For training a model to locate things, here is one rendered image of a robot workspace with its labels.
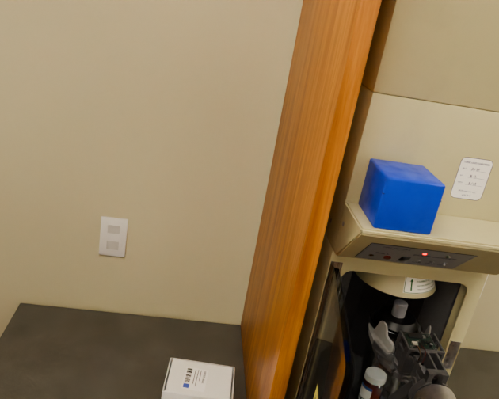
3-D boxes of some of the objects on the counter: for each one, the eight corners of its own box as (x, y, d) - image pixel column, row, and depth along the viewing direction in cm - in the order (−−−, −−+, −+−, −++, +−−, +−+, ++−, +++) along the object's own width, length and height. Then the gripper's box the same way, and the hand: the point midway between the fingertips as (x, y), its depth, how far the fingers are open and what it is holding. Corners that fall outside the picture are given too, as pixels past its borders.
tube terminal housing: (272, 362, 141) (338, 68, 113) (389, 373, 145) (481, 92, 117) (283, 437, 118) (371, 92, 90) (423, 447, 122) (548, 120, 94)
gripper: (483, 380, 92) (438, 305, 111) (395, 372, 90) (364, 297, 109) (466, 416, 96) (425, 337, 114) (382, 409, 94) (354, 330, 112)
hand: (393, 331), depth 112 cm, fingers closed on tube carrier, 9 cm apart
